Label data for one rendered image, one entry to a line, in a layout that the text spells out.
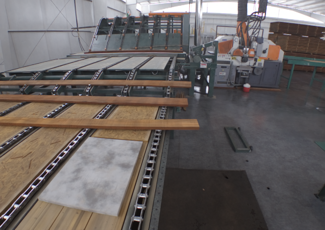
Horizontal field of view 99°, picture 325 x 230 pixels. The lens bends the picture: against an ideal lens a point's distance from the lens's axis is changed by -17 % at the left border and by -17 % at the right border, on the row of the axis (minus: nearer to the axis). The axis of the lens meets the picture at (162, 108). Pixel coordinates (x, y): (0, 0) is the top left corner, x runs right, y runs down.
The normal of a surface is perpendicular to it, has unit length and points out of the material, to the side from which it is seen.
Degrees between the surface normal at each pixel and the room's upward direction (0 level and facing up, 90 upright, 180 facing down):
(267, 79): 90
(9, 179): 0
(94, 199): 0
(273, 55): 90
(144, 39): 46
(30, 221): 0
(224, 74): 90
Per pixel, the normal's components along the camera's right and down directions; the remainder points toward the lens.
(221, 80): -0.11, 0.40
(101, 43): -0.07, -0.34
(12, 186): 0.00, -0.91
